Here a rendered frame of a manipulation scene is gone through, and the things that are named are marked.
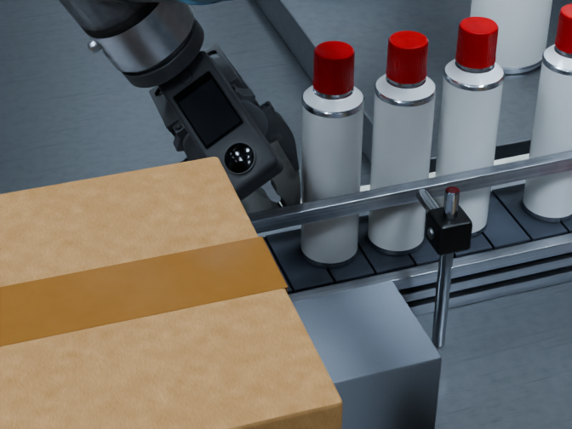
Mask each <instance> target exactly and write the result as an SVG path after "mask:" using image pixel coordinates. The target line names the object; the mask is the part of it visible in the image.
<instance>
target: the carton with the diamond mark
mask: <svg viewBox="0 0 572 429"><path fill-rule="evenodd" d="M342 405H343V401H342V400H341V398H340V395H339V393H338V392H337V390H336V388H335V385H334V383H333V381H332V380H331V378H330V376H329V373H328V371H327V369H326V368H325V366H324V364H323V361H322V359H321V358H320V357H319V355H318V353H317V350H316V348H315V346H314V345H313V343H312V340H311V338H310V336H309V334H308V333H307V331H306V328H305V326H304V324H303V322H302V321H301V319H300V317H299V315H298V313H297V311H296V310H295V307H294V305H293V303H292V301H291V299H290V298H289V295H288V285H287V284H286V283H285V281H284V279H283V276H282V274H281V272H280V271H279V269H278V267H277V264H276V262H275V260H274V259H273V257H272V254H271V253H270V251H269V249H268V248H267V246H266V243H265V241H264V239H263V237H258V235H257V233H256V231H255V229H254V227H253V225H252V223H251V221H250V219H249V217H248V215H247V213H246V211H245V209H244V207H243V205H242V203H241V201H240V199H239V197H238V195H237V194H236V192H235V190H234V188H233V186H232V183H231V182H230V180H229V178H228V176H227V174H226V171H225V170H224V168H223V166H222V164H221V162H220V160H219V158H217V157H207V158H202V159H198V160H192V161H187V162H183V163H173V164H169V165H163V166H158V167H153V168H149V169H139V170H135V171H129V172H124V173H120V174H110V175H105V176H101V177H95V178H90V179H86V180H76V181H72V182H66V183H61V184H56V185H52V186H42V187H38V188H32V189H27V190H23V191H17V192H9V193H4V194H0V429H341V428H342Z"/></svg>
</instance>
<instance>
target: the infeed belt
mask: <svg viewBox="0 0 572 429"><path fill-rule="evenodd" d="M524 187H525V183H523V184H519V185H515V186H508V187H503V188H499V189H494V190H492V192H491V191H490V198H489V212H488V219H487V226H486V228H485V230H484V231H483V232H482V233H481V234H480V235H478V236H476V237H472V238H471V246H470V248H469V249H468V250H465V251H461V252H457V253H454V258H458V257H462V256H466V255H474V254H477V253H482V252H485V251H490V250H494V249H501V248H505V247H509V246H513V245H517V244H521V243H528V242H533V241H537V240H541V239H545V238H549V237H556V236H560V235H564V234H569V233H572V218H571V219H570V220H566V221H563V222H546V221H542V220H537V219H536V218H534V217H532V216H530V215H529V214H527V213H526V212H525V210H524V209H523V193H524ZM426 219H427V212H426ZM368 224H369V215H364V216H359V223H358V243H357V248H358V252H357V256H356V258H355V259H354V260H353V261H352V262H351V263H349V264H347V265H345V266H341V267H336V268H323V267H319V266H314V265H313V264H311V263H309V262H307V261H306V260H305V259H304V258H303V256H302V254H301V252H300V240H301V229H296V230H292V231H287V232H279V233H275V234H271V235H266V240H265V239H264V237H263V239H264V241H265V243H266V242H267V243H266V246H267V248H268V249H269V251H270V253H271V254H272V257H273V259H274V260H275V262H276V264H277V267H278V269H279V271H280V272H281V274H282V276H283V279H284V281H285V283H286V284H287V285H288V294H293V293H296V292H301V291H304V290H308V289H315V288H320V287H324V286H328V285H332V284H337V283H344V282H347V281H352V280H356V279H359V278H364V277H371V276H375V275H379V274H383V273H388V272H395V271H399V270H403V269H407V268H410V267H415V266H422V265H426V264H431V263H434V262H438V259H439V255H438V254H437V252H436V251H435V249H434V248H433V247H432V246H431V244H430V243H429V242H428V240H427V239H426V222H425V232H424V243H423V244H422V246H421V247H420V249H418V250H417V251H415V252H414V253H412V254H409V255H386V254H382V253H381V252H379V251H377V250H375V249H373V248H372V247H371V245H370V244H369V241H368V238H367V235H368Z"/></svg>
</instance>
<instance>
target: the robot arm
mask: <svg viewBox="0 0 572 429"><path fill-rule="evenodd" d="M59 1H60V2H61V3H62V5H63V6H64V7H65V8H66V10H67V11H68V12H69V13H70V14H71V16H72V17H73V18H74V19H75V21H76V22H77V23H78V24H79V25H80V26H81V27H82V28H83V30H84V31H85V32H86V33H87V34H88V35H89V36H90V37H91V39H92V40H91V41H90V42H88V48H89V50H90V51H91V52H92V53H97V52H98V51H100V50H101V49H103V52H104V55H105V56H106V57H107V59H108V60H109V61H110V62H111V63H112V64H113V65H114V66H115V67H116V68H117V69H118V70H119V71H120V72H121V73H122V74H123V75H124V76H125V77H126V78H127V79H128V80H129V82H130V83H131V84H132V85H134V86H135V87H138V88H150V87H154V86H155V87H154V88H153V89H151V90H149V91H148V92H149V94H150V96H151V98H152V100H153V102H154V104H155V106H156V108H157V110H158V112H159V114H160V116H161V118H162V120H163V122H164V125H165V127H166V128H167V129H168V131H169V132H171V133H172V135H173V136H174V142H173V144H174V147H175V149H176V151H178V152H183V151H184V152H185V154H186V155H187V158H185V159H184V160H182V161H181V163H183V162H187V161H192V160H198V159H202V158H207V157H217V158H219V160H220V162H221V164H222V166H223V168H224V170H225V171H226V174H227V176H228V178H229V180H230V182H231V183H232V186H233V188H234V190H235V192H236V194H237V195H238V197H239V199H240V201H241V203H242V205H243V207H244V209H245V211H246V213H247V214H251V213H255V212H260V211H264V210H269V209H277V208H282V207H286V206H290V205H295V204H299V203H300V174H299V169H300V168H299V162H298V156H297V150H296V144H295V138H294V136H293V134H292V132H291V130H290V128H289V126H288V124H286V122H285V121H284V119H283V117H282V116H281V115H280V114H279V113H278V112H275V111H274V109H273V107H272V104H271V103H270V101H266V102H265V103H264V104H262V105H261V106H260V105H259V104H258V102H257V101H256V99H255V95H254V93H253V91H252V90H251V89H250V88H249V87H248V85H247V84H246V82H244V80H243V79H242V77H241V76H240V75H239V73H238V72H237V70H236V69H235V68H234V66H233V65H232V63H231V62H230V61H229V60H228V59H227V57H226V56H225V54H224V53H223V52H222V50H221V49H220V47H219V46H218V44H217V43H216V44H214V45H213V46H212V47H210V48H209V49H207V50H206V51H200V49H201V47H202V45H203V40H204V31H203V28H202V27H201V25H200V24H199V23H198V21H197V20H196V18H195V17H194V13H193V9H192V7H191V6H190V5H189V4H191V5H209V4H213V3H219V2H222V1H232V0H59ZM199 51H200V52H199ZM212 54H217V55H219V57H220V58H211V57H210V55H212ZM160 91H161V93H159V92H160ZM269 180H271V184H272V187H273V188H274V190H275V192H276V193H277V195H278V196H280V197H281V200H280V203H281V204H282V205H283V206H282V205H281V204H280V203H279V202H277V203H276V202H274V201H272V200H271V199H270V198H269V197H268V196H267V194H266V192H265V190H264V189H263V188H260V187H261V186H263V185H265V183H267V182H268V181H269Z"/></svg>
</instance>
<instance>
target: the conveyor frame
mask: <svg viewBox="0 0 572 429"><path fill-rule="evenodd" d="M525 181H526V180H519V181H514V182H510V183H506V184H502V185H498V186H491V192H492V190H494V189H499V188H503V187H508V186H515V185H519V184H523V183H525ZM296 229H301V225H298V226H291V227H286V228H282V229H277V230H273V231H269V232H261V233H257V235H258V237H264V239H265V240H266V235H271V234H275V233H279V232H287V231H292V230H296ZM266 243H267V242H266ZM437 277H438V262H434V263H431V264H426V265H422V266H415V267H410V268H407V269H403V270H399V271H395V272H388V273H383V274H379V275H375V276H371V277H364V278H359V279H356V280H352V281H347V282H344V283H337V284H332V285H328V286H324V287H320V288H315V289H308V290H304V291H301V292H296V293H293V294H289V298H290V299H291V301H292V302H295V301H299V300H306V299H311V298H314V297H318V296H322V295H330V294H333V293H338V292H341V291H346V290H349V289H357V288H361V287H365V286H369V285H373V284H377V283H384V282H388V281H392V282H394V284H395V286H396V287H397V289H398V291H399V292H400V294H401V295H402V297H403V298H404V300H405V301H406V303H407V304H408V306H409V308H410V309H411V311H412V312H413V313H414V315H415V316H419V315H422V314H426V313H430V312H434V306H435V296H436V287H437ZM568 281H572V233H569V234H564V235H560V236H556V237H549V238H545V239H541V240H537V241H533V242H528V243H521V244H517V245H513V246H509V247H505V248H501V249H494V250H490V251H485V252H482V253H477V254H474V255H466V256H462V257H458V258H454V259H453V266H452V275H451V284H450V292H449V308H452V307H457V306H463V305H467V304H471V303H475V302H479V301H482V300H489V299H494V298H497V297H501V296H505V295H512V294H516V293H519V292H524V291H527V290H531V289H538V288H542V287H546V286H550V285H553V284H557V283H564V282H568Z"/></svg>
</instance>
